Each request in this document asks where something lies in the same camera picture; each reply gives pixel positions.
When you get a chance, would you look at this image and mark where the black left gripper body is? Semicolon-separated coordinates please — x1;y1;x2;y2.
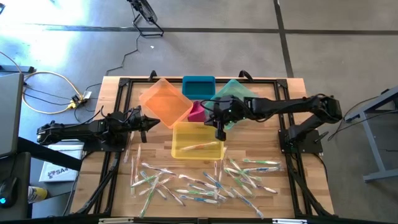
118;107;143;136

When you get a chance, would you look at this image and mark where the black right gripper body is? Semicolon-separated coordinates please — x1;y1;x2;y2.
211;95;248;124

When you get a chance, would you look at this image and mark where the green toothbrush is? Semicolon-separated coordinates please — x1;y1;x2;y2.
223;167;263;182
174;188;216;197
138;176;160;218
228;157;258;190
130;174;159;188
231;175;254;197
241;157;281;166

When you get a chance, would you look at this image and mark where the small pink plastic bin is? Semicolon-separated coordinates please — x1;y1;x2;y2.
187;100;208;123

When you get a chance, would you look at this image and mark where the teal translucent plastic bin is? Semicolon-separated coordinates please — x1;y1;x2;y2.
203;78;259;131

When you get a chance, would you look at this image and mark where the yellow translucent plastic bin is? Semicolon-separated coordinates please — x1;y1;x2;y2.
170;121;225;161

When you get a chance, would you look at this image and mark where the orange translucent plastic bin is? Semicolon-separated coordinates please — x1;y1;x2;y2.
139;77;194;129

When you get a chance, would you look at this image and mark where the blue plastic bin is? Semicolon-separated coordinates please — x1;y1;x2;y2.
182;75;216;101

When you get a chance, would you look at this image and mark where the yellow plug with adapter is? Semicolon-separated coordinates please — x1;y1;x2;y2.
66;90;93;110

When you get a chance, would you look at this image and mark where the white printed cardboard box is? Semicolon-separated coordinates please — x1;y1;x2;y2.
38;143;85;184

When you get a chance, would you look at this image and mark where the black desk beam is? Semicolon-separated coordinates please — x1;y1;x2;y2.
17;136;84;172

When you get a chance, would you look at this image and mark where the silver rig bar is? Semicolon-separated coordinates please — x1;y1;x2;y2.
98;217;135;224
272;218;308;224

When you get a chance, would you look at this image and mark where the black floor fan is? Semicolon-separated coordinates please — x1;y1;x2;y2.
126;0;165;38

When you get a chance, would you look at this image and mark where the yellow and white can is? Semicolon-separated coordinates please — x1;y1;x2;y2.
27;185;49;204

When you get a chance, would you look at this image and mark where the grey laptop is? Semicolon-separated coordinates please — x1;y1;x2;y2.
0;72;25;158

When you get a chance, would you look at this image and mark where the black flat bar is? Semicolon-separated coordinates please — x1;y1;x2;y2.
0;64;35;74

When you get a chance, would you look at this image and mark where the black computer mouse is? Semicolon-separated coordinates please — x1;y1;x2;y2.
0;176;19;209

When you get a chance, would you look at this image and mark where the grey-legged side desk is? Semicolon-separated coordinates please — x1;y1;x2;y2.
344;86;398;183

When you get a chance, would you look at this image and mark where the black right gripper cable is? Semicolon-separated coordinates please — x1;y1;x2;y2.
200;98;220;121

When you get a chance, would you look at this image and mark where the black fan cable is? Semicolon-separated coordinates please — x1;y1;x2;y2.
104;32;141;77

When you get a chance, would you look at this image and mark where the yellow extension cable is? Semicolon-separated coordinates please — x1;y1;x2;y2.
21;70;85;115

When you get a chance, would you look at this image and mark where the black floor cable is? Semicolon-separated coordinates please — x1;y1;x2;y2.
327;95;398;142

